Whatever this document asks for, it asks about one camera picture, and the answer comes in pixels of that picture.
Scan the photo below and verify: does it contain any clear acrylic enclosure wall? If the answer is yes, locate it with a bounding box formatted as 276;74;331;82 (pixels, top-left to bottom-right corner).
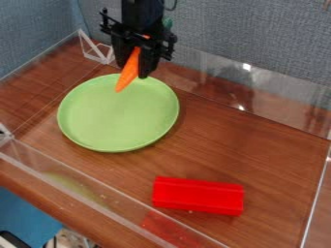
0;35;331;248

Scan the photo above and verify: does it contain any green round plate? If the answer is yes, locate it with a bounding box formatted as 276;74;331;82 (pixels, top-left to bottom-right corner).
58;74;181;153

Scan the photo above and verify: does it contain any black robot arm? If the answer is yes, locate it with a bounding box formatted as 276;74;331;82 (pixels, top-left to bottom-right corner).
101;0;178;78

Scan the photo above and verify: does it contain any red rectangular block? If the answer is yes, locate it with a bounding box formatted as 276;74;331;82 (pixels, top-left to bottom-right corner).
151;176;245;216

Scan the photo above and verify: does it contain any orange toy carrot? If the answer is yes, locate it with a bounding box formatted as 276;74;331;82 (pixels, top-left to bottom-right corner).
115;46;142;93

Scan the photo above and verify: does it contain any black cable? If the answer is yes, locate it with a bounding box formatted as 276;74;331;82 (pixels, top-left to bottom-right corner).
165;0;179;12

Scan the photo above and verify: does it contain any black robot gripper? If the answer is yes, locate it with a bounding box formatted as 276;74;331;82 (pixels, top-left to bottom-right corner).
101;7;178;78

